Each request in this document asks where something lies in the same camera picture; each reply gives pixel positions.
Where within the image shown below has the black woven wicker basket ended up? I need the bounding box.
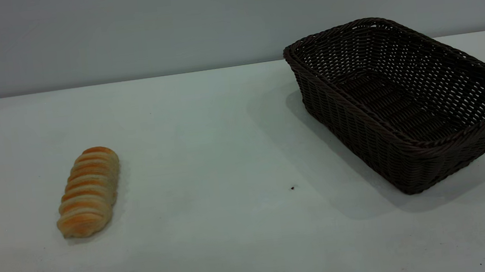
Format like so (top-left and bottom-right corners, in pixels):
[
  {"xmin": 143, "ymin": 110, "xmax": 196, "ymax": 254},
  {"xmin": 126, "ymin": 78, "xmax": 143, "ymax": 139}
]
[{"xmin": 280, "ymin": 5, "xmax": 485, "ymax": 207}]

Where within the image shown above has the striped golden bread loaf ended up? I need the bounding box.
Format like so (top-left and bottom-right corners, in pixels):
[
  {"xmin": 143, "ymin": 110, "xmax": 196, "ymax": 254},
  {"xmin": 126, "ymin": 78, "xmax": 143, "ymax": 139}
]
[{"xmin": 48, "ymin": 144, "xmax": 127, "ymax": 241}]

